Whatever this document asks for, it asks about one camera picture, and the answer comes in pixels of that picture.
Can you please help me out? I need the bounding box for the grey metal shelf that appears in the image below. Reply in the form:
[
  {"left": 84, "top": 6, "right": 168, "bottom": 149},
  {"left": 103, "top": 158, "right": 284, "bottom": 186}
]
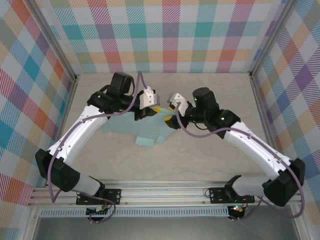
[{"left": 32, "top": 216, "right": 301, "bottom": 240}]

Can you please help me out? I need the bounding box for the aluminium corner post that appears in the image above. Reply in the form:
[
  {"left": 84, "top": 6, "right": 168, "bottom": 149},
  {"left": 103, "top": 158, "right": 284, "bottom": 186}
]
[
  {"left": 247, "top": 0, "right": 297, "bottom": 81},
  {"left": 29, "top": 0, "right": 81, "bottom": 82}
]

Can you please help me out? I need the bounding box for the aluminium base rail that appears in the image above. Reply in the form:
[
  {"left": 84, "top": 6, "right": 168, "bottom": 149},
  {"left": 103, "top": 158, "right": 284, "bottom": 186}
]
[{"left": 27, "top": 177, "right": 303, "bottom": 207}]

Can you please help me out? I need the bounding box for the light blue paper box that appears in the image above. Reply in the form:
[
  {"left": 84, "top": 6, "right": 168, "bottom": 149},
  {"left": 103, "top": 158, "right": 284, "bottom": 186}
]
[
  {"left": 134, "top": 107, "right": 181, "bottom": 148},
  {"left": 101, "top": 113, "right": 137, "bottom": 135}
]

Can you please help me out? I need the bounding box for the aluminium side rail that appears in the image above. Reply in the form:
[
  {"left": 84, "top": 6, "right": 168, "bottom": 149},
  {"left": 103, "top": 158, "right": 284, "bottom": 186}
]
[
  {"left": 248, "top": 71, "right": 278, "bottom": 152},
  {"left": 59, "top": 74, "right": 81, "bottom": 136}
]

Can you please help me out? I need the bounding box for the slotted grey cable duct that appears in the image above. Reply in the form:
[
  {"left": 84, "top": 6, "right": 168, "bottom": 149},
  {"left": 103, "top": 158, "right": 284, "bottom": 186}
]
[{"left": 39, "top": 206, "right": 230, "bottom": 218}]

